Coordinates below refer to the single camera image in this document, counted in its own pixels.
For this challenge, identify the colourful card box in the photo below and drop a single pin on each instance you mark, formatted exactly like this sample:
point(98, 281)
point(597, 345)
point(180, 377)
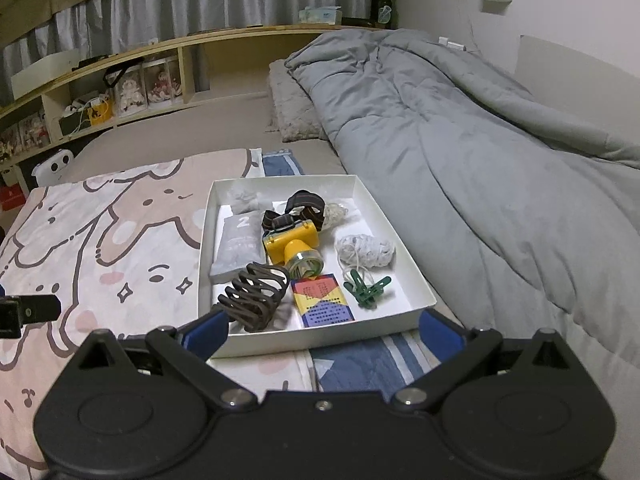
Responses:
point(322, 305)

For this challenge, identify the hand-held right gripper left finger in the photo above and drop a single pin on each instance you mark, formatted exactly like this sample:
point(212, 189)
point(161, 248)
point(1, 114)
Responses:
point(207, 332)

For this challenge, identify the row of figurines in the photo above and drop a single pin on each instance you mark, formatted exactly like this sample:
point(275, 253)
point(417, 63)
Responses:
point(27, 135)

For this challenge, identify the yellow headlamp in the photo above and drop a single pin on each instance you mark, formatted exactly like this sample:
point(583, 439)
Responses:
point(292, 242)

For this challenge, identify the white speckled cloth ball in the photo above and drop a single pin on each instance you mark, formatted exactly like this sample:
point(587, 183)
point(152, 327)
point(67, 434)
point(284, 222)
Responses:
point(370, 250)

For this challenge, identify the green glass bottle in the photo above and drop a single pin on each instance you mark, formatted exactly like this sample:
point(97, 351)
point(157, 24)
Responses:
point(383, 10)

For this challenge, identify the grey towel packet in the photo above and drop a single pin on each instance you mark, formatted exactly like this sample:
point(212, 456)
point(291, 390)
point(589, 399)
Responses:
point(235, 245)

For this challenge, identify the wooden shelf headboard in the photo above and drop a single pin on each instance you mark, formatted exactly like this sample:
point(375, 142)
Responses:
point(225, 37)

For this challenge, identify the grey duvet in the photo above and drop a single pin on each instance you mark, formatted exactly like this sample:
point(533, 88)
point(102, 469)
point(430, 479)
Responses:
point(450, 135)

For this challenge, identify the printed cartoon blanket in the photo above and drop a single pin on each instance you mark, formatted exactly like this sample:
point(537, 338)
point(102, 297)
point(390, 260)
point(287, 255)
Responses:
point(125, 240)

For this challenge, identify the brown wavy hair clip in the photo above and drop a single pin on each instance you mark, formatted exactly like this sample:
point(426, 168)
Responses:
point(252, 310)

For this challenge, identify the clear case with red doll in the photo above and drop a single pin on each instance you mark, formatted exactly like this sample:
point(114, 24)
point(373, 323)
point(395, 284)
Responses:
point(164, 82)

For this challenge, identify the white storage box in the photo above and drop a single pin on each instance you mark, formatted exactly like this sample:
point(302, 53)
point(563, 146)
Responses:
point(42, 75)

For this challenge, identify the fuzzy beige pillow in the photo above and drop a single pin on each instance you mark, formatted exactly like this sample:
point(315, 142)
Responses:
point(295, 110)

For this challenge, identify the yellow box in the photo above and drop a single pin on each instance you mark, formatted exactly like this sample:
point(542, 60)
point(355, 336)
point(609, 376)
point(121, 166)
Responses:
point(99, 114)

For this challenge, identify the small white cloth bundle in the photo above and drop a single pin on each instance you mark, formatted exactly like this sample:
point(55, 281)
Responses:
point(244, 200)

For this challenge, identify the taupe bed mattress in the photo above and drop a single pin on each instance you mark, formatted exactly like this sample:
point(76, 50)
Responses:
point(175, 135)

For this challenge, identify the white cardboard box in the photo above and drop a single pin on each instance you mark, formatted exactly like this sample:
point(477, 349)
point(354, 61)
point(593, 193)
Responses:
point(310, 342)

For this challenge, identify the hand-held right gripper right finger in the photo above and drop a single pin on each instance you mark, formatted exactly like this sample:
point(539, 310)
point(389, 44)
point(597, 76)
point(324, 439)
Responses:
point(442, 335)

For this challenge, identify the green clothes peg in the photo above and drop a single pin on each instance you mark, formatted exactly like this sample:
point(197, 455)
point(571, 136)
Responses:
point(357, 285)
point(380, 285)

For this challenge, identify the black box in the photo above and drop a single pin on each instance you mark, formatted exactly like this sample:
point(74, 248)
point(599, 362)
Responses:
point(75, 125)

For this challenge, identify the red box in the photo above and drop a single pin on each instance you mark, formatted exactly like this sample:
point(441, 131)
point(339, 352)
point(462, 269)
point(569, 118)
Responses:
point(11, 197)

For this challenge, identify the tissue box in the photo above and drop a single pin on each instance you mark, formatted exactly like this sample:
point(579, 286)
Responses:
point(320, 16)

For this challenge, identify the clear case with white doll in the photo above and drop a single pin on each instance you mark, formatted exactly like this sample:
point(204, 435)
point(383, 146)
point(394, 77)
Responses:
point(130, 90)

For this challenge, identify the white wall socket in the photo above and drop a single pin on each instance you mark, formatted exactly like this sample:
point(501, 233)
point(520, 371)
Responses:
point(452, 43)

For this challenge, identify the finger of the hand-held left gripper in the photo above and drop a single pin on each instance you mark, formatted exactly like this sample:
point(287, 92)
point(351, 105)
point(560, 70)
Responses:
point(35, 308)

